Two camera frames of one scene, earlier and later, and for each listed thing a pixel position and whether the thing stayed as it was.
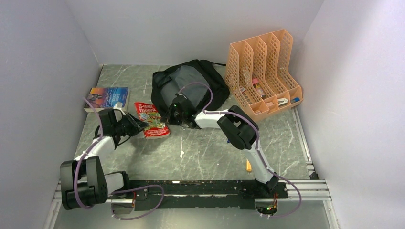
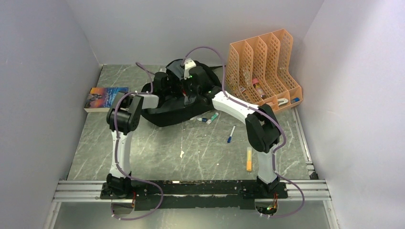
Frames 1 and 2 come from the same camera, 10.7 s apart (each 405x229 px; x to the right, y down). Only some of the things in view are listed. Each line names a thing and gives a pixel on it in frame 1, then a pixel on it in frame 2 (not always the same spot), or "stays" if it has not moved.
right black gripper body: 174,118 → 193,90
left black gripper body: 121,126 → 173,87
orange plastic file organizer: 258,73 stays
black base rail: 237,194 stays
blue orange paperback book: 105,98 stays
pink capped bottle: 259,88 stays
